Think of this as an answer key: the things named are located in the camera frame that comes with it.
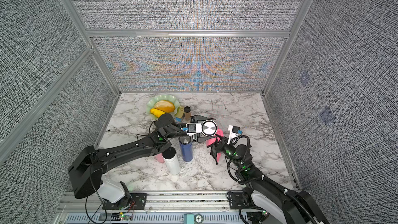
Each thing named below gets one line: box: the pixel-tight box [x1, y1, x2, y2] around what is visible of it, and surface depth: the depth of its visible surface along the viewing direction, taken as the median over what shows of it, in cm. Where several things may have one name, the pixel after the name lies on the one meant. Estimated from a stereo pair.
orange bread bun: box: [153, 100, 176, 114], surface depth 106 cm
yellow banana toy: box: [150, 107, 166, 118], surface depth 104 cm
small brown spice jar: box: [183, 105, 192, 121], surface depth 99 cm
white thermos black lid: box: [162, 146, 181, 176], surface depth 67 cm
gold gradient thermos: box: [201, 119, 218, 137], surface depth 59 cm
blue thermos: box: [178, 135, 194, 163], surface depth 75 cm
